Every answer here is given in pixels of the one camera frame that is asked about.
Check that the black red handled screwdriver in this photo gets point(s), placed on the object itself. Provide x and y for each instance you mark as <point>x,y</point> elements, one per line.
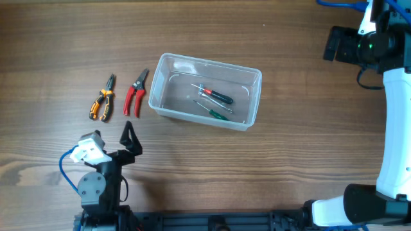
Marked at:
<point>209,93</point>

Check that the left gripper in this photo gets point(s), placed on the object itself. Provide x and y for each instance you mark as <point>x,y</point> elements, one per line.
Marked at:
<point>132,145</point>

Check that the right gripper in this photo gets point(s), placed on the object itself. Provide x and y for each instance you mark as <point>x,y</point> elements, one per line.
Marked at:
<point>345,53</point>

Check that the clear plastic container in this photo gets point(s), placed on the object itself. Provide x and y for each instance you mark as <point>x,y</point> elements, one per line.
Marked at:
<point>172,94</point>

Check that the red handled cutters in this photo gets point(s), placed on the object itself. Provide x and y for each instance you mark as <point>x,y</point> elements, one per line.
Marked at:
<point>136,90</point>

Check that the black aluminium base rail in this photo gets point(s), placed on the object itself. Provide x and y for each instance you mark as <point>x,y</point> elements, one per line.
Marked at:
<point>265,221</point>

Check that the green handled screwdriver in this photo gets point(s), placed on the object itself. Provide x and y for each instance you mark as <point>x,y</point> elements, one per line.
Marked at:
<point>213,113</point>

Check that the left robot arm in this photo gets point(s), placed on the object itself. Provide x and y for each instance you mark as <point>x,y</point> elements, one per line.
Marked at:
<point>100,191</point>

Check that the orange black long-nose pliers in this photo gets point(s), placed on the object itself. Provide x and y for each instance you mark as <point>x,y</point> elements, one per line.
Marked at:
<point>106,96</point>

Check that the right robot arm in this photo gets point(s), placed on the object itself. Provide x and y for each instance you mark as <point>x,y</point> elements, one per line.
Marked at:
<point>388,201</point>

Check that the silver socket wrench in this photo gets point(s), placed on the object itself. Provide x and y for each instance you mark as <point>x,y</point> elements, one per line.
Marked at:
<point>219,103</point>

